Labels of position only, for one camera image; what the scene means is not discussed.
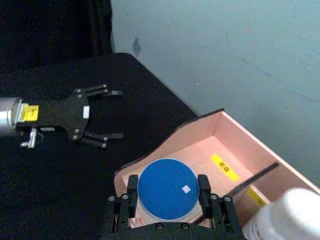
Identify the yellow label strip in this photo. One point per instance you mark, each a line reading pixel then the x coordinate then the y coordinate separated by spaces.
pixel 255 197
pixel 225 167

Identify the black hanging curtain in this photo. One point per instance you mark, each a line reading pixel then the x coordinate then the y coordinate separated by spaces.
pixel 50 25

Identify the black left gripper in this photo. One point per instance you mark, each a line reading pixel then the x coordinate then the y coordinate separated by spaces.
pixel 62 115

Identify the shallow brown cardboard tray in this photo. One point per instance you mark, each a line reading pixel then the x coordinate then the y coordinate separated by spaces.
pixel 225 130

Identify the white plastic cylinder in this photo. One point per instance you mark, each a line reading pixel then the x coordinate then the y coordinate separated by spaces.
pixel 287 217

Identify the black table cloth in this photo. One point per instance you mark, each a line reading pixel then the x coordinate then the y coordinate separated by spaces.
pixel 150 112

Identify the white tape roll blue face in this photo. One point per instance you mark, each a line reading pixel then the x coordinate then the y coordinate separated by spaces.
pixel 165 187

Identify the thin black strip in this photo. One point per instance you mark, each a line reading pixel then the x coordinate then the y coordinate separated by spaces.
pixel 257 176

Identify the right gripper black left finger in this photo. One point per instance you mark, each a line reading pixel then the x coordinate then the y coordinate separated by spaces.
pixel 132 190

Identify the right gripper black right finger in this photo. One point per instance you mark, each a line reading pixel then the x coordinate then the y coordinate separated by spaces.
pixel 204 192

